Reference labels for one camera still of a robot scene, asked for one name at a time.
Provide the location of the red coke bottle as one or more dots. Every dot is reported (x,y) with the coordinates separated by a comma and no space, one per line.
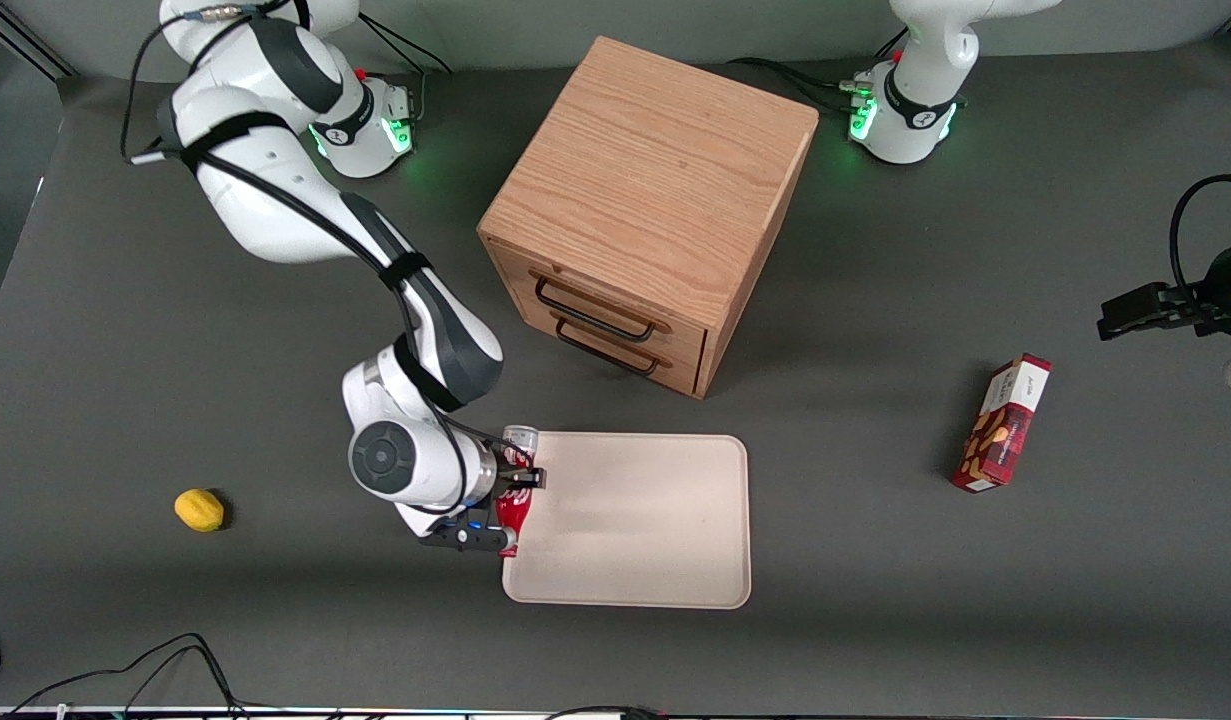
(516,510)

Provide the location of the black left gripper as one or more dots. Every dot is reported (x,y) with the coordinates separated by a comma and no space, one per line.
(1226,282)

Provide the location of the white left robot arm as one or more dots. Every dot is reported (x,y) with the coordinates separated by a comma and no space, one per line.
(920,90)

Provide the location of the beige rectangular tray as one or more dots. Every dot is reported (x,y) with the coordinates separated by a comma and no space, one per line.
(645,520)

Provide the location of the red snack box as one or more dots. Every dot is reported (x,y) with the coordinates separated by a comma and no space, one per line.
(1005,425)

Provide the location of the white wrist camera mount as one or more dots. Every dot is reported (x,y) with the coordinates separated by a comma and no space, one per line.
(417,518)

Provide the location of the yellow lemon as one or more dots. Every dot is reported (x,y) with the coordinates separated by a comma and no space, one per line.
(199,510)

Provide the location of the wooden drawer front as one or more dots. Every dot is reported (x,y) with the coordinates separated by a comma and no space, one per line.
(680,375)
(595,290)

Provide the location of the oak wooden drawer cabinet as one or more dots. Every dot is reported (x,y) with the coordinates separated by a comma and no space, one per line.
(655,170)

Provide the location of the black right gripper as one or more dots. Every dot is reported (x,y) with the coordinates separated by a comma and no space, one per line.
(508,471)

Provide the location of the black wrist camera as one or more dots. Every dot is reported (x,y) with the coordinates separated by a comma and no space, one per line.
(465,540)

